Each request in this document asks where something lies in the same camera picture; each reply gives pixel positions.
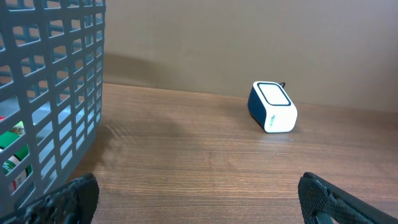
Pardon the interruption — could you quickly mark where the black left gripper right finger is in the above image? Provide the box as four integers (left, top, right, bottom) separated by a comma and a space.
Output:
298, 172, 397, 224

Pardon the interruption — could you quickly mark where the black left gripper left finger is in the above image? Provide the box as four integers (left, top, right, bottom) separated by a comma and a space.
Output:
1, 173, 100, 224

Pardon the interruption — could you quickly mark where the white barcode scanner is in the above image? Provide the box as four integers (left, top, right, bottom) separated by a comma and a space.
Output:
248, 81, 298, 133

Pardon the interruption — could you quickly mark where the green lid jar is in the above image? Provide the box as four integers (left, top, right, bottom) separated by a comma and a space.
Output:
1, 121, 32, 194

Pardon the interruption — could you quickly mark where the grey plastic mesh basket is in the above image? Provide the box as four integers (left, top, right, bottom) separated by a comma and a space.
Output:
1, 0, 106, 215

